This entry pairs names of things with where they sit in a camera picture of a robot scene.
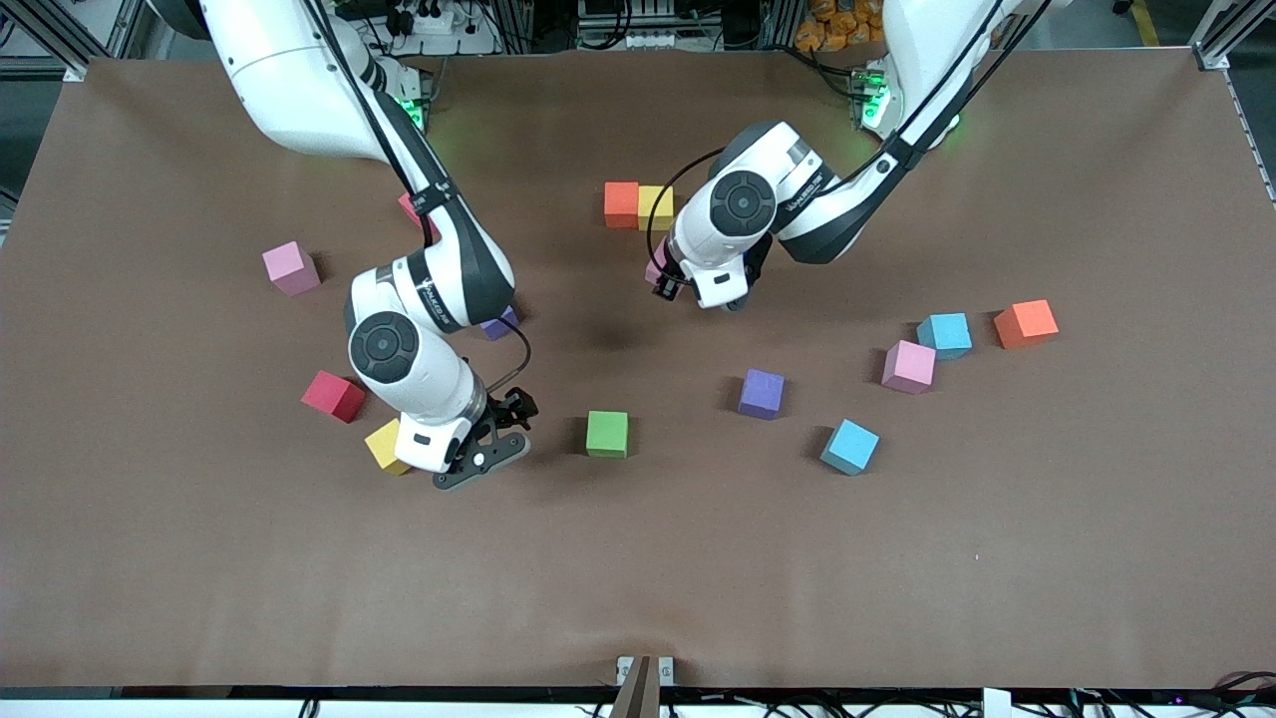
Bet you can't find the green foam cube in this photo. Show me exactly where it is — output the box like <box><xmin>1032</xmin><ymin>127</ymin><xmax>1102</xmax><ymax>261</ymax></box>
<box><xmin>585</xmin><ymin>410</ymin><xmax>630</xmax><ymax>459</ymax></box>

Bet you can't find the brown paper table cover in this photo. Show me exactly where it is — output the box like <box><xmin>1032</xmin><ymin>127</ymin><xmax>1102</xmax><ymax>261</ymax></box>
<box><xmin>0</xmin><ymin>48</ymin><xmax>1276</xmax><ymax>691</ymax></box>

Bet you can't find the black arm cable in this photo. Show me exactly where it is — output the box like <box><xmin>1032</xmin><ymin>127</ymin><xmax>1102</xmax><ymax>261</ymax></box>
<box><xmin>483</xmin><ymin>317</ymin><xmax>533</xmax><ymax>395</ymax></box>
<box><xmin>646</xmin><ymin>148</ymin><xmax>727</xmax><ymax>280</ymax></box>

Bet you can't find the bag of orange items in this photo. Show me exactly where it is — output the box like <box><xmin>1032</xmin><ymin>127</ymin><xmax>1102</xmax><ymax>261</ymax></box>
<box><xmin>795</xmin><ymin>0</ymin><xmax>888</xmax><ymax>54</ymax></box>

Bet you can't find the red foam cube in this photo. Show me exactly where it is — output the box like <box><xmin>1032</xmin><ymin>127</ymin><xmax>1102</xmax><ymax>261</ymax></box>
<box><xmin>301</xmin><ymin>370</ymin><xmax>367</xmax><ymax>424</ymax></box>
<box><xmin>398</xmin><ymin>192</ymin><xmax>440</xmax><ymax>238</ymax></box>

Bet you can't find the black right camera mount bracket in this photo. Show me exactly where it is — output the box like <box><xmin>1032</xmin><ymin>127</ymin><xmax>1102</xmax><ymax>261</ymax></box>
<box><xmin>432</xmin><ymin>427</ymin><xmax>532</xmax><ymax>492</ymax></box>

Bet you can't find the aluminium frame profile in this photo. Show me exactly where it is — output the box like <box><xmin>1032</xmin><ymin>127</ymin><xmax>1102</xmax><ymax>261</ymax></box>
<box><xmin>20</xmin><ymin>0</ymin><xmax>165</xmax><ymax>83</ymax></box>
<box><xmin>1191</xmin><ymin>0</ymin><xmax>1276</xmax><ymax>73</ymax></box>

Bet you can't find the blue foam cube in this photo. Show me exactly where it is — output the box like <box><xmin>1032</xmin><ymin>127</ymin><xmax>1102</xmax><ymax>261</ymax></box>
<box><xmin>916</xmin><ymin>312</ymin><xmax>973</xmax><ymax>361</ymax></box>
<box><xmin>819</xmin><ymin>418</ymin><xmax>880</xmax><ymax>477</ymax></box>

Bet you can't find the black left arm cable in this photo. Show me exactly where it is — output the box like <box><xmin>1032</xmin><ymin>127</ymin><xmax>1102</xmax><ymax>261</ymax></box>
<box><xmin>646</xmin><ymin>148</ymin><xmax>727</xmax><ymax>280</ymax></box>

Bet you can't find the metal table clamp bracket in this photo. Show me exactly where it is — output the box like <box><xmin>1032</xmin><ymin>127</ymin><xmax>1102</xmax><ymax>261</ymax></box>
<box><xmin>610</xmin><ymin>655</ymin><xmax>677</xmax><ymax>718</ymax></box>

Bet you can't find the white power strip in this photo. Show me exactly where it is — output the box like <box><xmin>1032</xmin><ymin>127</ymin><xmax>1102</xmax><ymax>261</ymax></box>
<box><xmin>384</xmin><ymin>0</ymin><xmax>499</xmax><ymax>56</ymax></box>
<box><xmin>576</xmin><ymin>0</ymin><xmax>689</xmax><ymax>51</ymax></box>

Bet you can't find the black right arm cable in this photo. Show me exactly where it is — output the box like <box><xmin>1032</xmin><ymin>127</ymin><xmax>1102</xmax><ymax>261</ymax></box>
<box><xmin>483</xmin><ymin>317</ymin><xmax>533</xmax><ymax>395</ymax></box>

